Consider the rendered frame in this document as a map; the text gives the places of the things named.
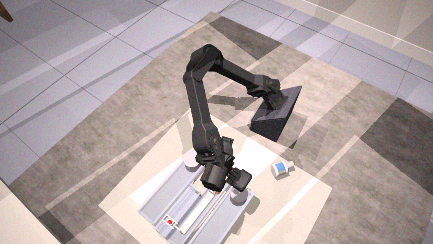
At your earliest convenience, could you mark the white jar with blue label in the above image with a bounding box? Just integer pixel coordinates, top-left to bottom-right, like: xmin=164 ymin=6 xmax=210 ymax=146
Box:
xmin=270 ymin=161 xmax=294 ymax=177

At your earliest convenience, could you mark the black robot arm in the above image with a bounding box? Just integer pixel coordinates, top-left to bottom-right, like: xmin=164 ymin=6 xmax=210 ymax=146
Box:
xmin=183 ymin=44 xmax=288 ymax=192

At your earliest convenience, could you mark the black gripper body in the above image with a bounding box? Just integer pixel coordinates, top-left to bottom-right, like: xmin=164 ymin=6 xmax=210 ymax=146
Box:
xmin=195 ymin=155 xmax=252 ymax=192

